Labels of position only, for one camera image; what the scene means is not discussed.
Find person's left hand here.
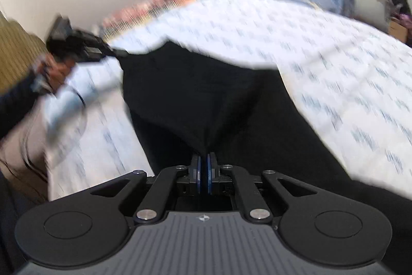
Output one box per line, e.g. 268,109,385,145
33,53,76,94

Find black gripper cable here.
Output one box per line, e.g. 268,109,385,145
62,82,90,137

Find cardboard box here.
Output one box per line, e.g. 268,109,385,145
388,18,408,43

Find white script-print bed sheet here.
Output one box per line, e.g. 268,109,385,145
43,0,411,199

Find black pants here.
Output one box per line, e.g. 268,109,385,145
109,40,412,218

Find dark sleeved left forearm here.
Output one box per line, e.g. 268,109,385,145
0,70,39,139

